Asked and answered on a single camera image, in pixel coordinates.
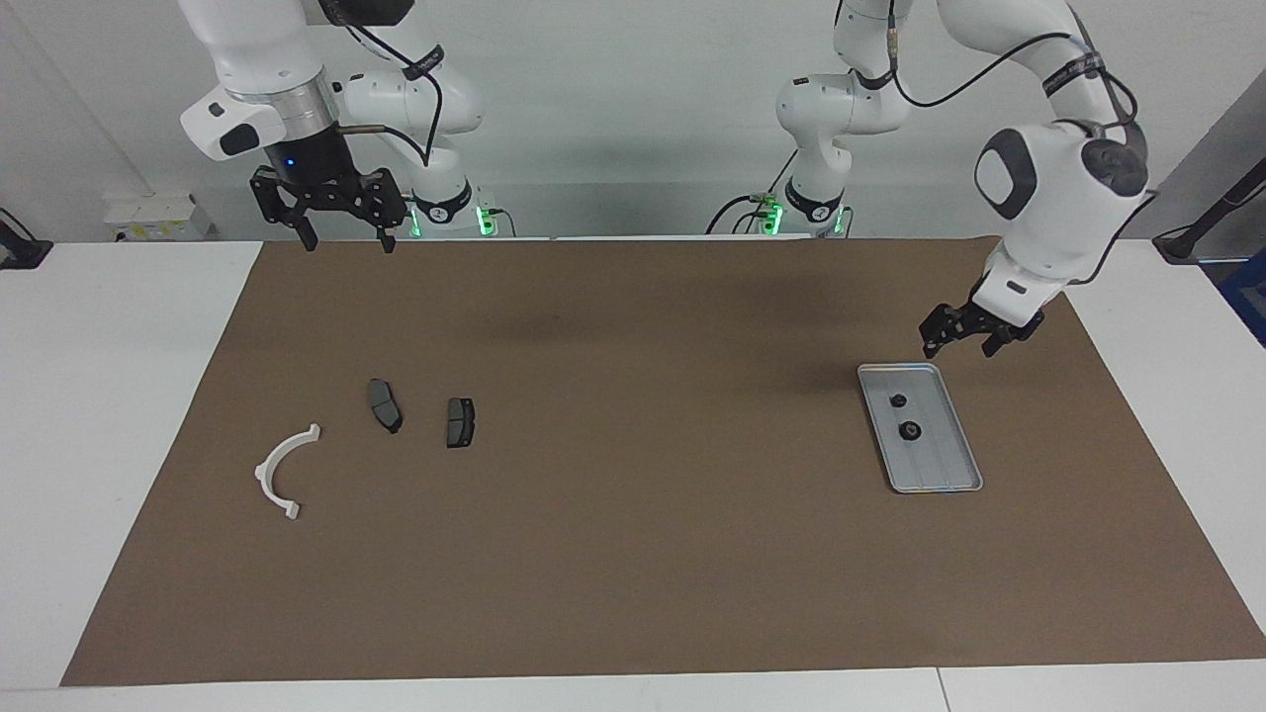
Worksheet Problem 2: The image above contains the silver metal tray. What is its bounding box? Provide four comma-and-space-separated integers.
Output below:
857, 362, 985, 494

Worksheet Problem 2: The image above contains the elongated dark grey brake pad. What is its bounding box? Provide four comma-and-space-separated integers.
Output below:
366, 378, 404, 435

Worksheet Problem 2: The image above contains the black stand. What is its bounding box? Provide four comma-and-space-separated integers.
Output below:
1152, 158, 1266, 264

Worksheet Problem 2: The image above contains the blue box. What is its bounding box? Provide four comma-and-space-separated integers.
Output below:
1219, 247, 1266, 347

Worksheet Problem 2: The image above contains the brown table mat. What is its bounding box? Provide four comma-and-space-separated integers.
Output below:
59, 235, 1266, 687

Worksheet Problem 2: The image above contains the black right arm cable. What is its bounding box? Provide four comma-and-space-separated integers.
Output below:
321, 0, 446, 169

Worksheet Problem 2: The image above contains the black left arm base cable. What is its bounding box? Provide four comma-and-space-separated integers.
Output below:
705, 148, 797, 235

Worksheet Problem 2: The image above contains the white semicircular plastic bracket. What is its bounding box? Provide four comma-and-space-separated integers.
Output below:
254, 423, 322, 522

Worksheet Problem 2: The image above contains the black clamp mount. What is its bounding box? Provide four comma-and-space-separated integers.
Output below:
0, 206, 52, 270

